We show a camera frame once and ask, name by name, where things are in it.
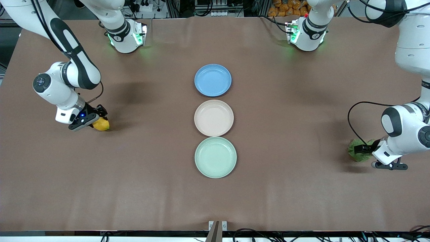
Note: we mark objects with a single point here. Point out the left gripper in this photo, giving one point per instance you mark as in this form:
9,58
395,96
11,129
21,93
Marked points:
370,147

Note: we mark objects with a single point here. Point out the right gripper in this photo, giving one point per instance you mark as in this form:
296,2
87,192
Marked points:
91,110

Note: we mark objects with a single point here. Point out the green lettuce leaf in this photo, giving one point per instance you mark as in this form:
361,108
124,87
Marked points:
356,155

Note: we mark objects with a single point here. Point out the yellow lemon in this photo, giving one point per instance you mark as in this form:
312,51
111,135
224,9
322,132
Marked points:
101,124

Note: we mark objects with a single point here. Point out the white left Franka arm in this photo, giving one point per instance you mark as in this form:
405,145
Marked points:
408,127

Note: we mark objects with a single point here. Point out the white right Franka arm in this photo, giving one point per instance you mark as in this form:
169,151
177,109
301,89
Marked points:
57,89

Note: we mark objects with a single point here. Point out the brown table cover sheet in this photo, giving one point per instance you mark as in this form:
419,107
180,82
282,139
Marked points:
134,168

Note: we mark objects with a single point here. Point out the beige round plate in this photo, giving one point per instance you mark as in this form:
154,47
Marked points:
213,118

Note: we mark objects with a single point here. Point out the blue round plate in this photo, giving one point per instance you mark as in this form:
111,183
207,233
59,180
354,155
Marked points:
213,80

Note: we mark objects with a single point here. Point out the white power strip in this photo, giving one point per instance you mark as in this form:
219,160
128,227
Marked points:
151,6
226,13

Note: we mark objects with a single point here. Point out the pale green round plate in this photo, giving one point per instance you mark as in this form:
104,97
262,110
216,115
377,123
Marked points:
215,157

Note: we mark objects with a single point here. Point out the bag of oranges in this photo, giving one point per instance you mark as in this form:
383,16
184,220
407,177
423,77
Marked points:
285,7

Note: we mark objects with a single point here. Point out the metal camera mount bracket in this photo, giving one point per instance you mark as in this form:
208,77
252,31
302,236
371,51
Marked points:
216,230

